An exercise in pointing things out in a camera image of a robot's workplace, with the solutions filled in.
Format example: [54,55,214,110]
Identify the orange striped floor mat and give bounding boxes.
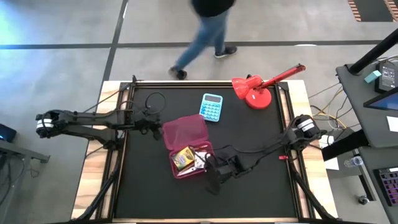
[347,0,398,22]

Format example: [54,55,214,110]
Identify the black aluminium rig frame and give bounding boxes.
[71,74,340,224]

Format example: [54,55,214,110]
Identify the person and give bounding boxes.
[169,0,239,81]

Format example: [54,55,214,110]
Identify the small white box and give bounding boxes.
[318,134,335,149]

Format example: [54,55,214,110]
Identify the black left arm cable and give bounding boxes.
[145,91,167,115]

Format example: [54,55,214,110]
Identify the grey side desk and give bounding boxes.
[335,54,398,149]

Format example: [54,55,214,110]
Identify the white paper sheet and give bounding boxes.
[386,115,398,133]

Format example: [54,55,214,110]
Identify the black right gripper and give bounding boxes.
[205,154,249,196]

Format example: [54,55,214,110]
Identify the black screen with blue display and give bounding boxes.
[363,90,398,111]

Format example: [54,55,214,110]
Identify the red desk lamp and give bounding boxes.
[231,63,307,110]

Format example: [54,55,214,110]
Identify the pink plastic pencil case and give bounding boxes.
[162,114,215,180]

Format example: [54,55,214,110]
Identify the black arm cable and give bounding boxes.
[214,141,287,155]
[145,91,167,115]

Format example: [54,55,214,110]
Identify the yellow crayon box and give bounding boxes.
[171,146,196,171]

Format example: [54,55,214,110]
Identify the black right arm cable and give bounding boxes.
[214,141,287,155]

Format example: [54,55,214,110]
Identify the white paper packet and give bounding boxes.
[193,151,208,169]

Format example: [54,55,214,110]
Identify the black power adapter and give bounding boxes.
[374,60,397,94]

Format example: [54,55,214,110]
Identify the dark device with blue light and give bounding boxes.
[0,123,17,143]

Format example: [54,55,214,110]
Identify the clear water bottle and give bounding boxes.
[343,155,364,169]

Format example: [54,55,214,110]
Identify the backlit keyboard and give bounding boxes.
[377,167,398,206]

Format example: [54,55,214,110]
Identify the teal calculator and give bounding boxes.
[198,92,224,123]

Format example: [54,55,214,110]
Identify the black table mat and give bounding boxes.
[113,84,297,219]

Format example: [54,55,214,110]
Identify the small teal box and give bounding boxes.
[363,70,382,84]

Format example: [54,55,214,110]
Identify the yellow floor cable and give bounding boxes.
[310,86,348,130]

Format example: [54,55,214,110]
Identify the black round pole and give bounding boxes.
[348,27,398,75]

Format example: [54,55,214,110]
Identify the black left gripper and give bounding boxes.
[133,113,164,141]

